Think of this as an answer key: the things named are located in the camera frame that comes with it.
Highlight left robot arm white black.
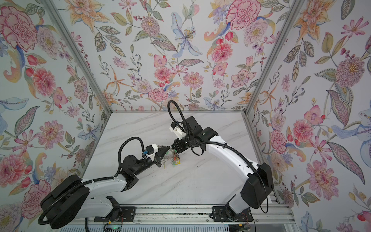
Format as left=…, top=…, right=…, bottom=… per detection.
left=38, top=145, right=171, bottom=229

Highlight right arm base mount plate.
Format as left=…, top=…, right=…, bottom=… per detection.
left=209, top=206, right=253, bottom=223

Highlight left black corrugated cable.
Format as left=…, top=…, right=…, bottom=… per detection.
left=114, top=136, right=146, bottom=177

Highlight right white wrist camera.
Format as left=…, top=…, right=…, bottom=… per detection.
left=169, top=122, right=186, bottom=140

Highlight right black corrugated cable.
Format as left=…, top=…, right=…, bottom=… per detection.
left=167, top=100, right=192, bottom=140

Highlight black corrugated cable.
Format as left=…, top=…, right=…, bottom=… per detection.
left=167, top=100, right=192, bottom=140
left=114, top=136, right=146, bottom=177

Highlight round metal key organizer disc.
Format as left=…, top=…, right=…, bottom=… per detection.
left=162, top=148, right=181, bottom=167

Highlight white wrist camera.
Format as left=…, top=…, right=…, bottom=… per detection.
left=144, top=144, right=158, bottom=161
left=169, top=122, right=186, bottom=140

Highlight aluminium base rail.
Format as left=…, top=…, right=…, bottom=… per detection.
left=72, top=202, right=295, bottom=225

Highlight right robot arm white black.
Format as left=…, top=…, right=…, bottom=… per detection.
left=170, top=117, right=273, bottom=214

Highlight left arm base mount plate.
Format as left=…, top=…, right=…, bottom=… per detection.
left=94, top=206, right=136, bottom=223

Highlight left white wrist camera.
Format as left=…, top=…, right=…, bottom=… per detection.
left=144, top=144, right=158, bottom=161

